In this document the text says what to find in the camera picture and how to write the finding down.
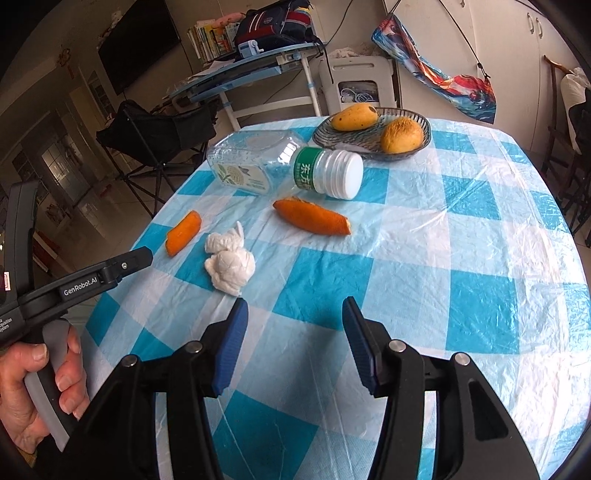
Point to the blue checked plastic tablecloth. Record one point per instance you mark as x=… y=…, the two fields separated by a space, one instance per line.
x=415 y=258

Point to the clear plastic bottle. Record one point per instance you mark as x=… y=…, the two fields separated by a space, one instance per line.
x=249 y=157

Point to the glass fruit plate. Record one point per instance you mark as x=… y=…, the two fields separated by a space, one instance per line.
x=332 y=141

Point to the blue study desk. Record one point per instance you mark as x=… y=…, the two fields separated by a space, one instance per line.
x=240 y=74

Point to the long orange carrot piece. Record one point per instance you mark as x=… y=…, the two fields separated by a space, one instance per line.
x=314 y=217

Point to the black television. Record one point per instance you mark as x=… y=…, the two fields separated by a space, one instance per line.
x=138 y=41

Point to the wooden chair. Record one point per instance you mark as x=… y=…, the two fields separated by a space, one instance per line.
x=561 y=157

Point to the blue pencil sharpener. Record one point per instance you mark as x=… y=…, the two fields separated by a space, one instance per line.
x=249 y=48

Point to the red wall ornament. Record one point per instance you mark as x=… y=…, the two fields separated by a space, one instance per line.
x=65 y=64

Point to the white bag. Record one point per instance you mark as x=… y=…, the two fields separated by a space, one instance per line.
x=575 y=97

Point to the white cabinet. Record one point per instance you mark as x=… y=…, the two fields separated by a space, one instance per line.
x=517 y=55

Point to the dark striped backpack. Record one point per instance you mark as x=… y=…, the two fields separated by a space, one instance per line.
x=272 y=23

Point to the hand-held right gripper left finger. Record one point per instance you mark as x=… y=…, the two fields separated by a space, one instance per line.
x=231 y=346

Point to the white tissue ball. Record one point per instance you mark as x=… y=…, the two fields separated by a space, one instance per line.
x=231 y=267

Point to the pink plush toy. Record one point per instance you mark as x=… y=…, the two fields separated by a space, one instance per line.
x=228 y=16

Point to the colourful printed bag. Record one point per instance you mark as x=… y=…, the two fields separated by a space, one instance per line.
x=443 y=87

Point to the black folding chair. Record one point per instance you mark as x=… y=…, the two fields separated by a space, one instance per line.
x=152 y=134

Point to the spotted yellow mango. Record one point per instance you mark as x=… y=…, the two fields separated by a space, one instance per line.
x=353 y=116

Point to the white plastic stool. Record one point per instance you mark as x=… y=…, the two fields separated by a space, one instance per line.
x=360 y=74

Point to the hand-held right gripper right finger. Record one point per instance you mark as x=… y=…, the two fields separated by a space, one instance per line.
x=360 y=346

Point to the row of books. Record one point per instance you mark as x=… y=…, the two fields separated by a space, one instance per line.
x=210 y=41

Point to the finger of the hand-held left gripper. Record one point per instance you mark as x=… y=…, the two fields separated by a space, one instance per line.
x=131 y=261

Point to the person's left hand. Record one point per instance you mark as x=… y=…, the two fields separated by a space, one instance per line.
x=18 y=364

